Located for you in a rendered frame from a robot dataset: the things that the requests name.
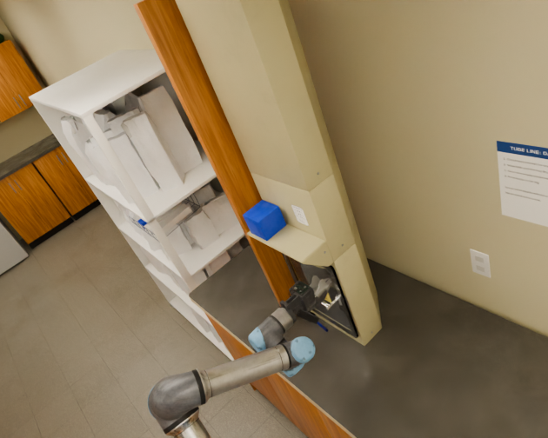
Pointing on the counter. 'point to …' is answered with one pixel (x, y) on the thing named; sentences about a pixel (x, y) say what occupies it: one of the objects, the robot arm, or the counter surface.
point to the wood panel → (210, 125)
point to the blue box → (264, 220)
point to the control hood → (299, 246)
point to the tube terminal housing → (336, 205)
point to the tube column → (263, 86)
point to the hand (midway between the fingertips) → (328, 282)
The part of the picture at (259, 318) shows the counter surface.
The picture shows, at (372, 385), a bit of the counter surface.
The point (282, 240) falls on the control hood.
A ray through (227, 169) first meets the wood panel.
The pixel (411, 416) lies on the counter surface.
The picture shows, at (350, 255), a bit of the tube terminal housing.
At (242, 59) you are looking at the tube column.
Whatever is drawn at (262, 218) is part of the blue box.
